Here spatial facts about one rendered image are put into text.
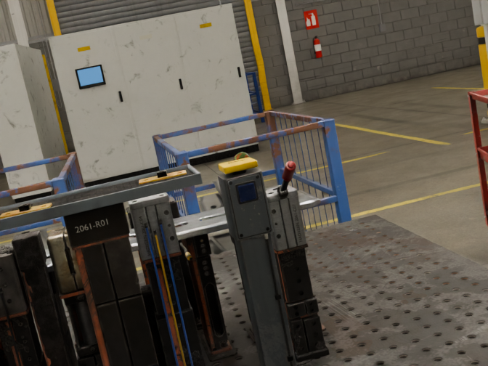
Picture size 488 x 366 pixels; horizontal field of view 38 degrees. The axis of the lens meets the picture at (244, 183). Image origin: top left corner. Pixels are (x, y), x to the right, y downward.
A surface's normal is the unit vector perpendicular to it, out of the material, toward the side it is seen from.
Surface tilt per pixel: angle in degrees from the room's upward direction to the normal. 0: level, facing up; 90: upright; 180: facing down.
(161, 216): 90
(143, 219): 90
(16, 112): 90
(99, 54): 90
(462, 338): 0
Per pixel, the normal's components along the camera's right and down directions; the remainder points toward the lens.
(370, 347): -0.19, -0.97
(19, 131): 0.15, 0.15
